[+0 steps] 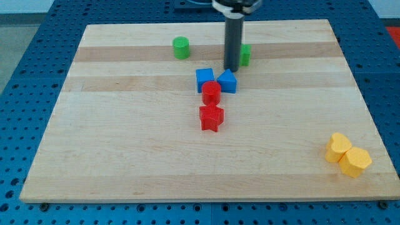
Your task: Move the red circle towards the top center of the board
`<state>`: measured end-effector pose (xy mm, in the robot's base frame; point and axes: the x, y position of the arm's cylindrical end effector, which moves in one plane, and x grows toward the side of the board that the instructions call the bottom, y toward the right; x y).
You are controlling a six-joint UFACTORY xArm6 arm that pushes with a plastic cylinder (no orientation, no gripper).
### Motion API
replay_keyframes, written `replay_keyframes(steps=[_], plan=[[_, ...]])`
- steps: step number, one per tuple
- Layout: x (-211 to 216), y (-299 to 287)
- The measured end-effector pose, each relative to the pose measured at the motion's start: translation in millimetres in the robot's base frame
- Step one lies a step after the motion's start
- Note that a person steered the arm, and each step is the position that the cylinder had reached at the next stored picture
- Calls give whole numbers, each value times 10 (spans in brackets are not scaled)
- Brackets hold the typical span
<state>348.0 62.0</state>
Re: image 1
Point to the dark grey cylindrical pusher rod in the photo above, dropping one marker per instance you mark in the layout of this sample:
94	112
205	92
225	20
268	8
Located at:
232	42

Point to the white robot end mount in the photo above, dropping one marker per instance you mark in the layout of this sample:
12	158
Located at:
236	8

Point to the red cylinder block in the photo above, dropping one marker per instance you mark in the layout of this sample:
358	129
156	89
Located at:
211	92

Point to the wooden board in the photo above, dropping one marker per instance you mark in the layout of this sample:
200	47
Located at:
126	128

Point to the green block behind rod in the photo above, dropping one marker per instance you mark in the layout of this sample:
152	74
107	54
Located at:
245	55

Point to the blue triangle block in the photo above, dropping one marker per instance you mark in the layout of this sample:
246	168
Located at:
228	82

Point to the green cylinder block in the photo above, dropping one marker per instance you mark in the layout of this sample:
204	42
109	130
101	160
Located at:
181	47

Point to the blue cube block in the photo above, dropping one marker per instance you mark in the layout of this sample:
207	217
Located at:
202	76

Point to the red star block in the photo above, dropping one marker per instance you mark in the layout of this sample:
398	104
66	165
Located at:
211	117

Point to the yellow heart block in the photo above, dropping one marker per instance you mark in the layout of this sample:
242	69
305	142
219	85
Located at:
336	147

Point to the red object at right edge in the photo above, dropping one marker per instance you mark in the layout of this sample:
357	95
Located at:
394	32

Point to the yellow hexagon block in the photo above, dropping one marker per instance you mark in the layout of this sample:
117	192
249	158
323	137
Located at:
355	161

